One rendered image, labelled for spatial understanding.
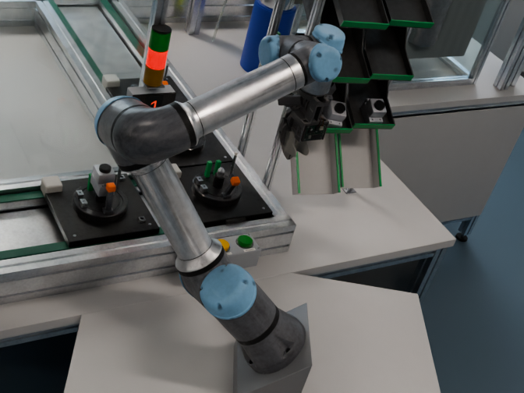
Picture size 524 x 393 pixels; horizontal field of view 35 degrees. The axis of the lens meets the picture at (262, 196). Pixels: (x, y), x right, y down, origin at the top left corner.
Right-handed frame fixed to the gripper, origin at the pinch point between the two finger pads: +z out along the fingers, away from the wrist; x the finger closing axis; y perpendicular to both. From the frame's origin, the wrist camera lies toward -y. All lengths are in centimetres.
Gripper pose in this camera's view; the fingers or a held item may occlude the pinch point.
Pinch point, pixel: (288, 153)
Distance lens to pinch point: 208.8
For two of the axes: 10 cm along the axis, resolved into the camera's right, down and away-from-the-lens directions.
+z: -2.3, 7.8, 5.8
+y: 4.6, 6.1, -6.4
